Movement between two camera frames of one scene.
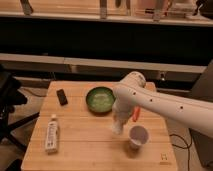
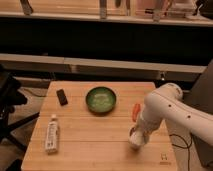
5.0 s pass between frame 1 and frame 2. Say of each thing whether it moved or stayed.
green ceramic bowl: stayed
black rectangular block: stayed
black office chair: stayed
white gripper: moved
